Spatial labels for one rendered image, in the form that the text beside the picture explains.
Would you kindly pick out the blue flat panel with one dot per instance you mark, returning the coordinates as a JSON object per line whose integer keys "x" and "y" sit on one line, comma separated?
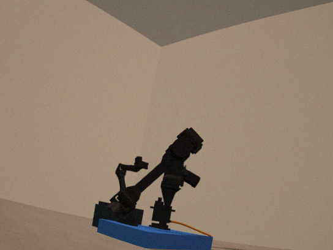
{"x": 157, "y": 236}

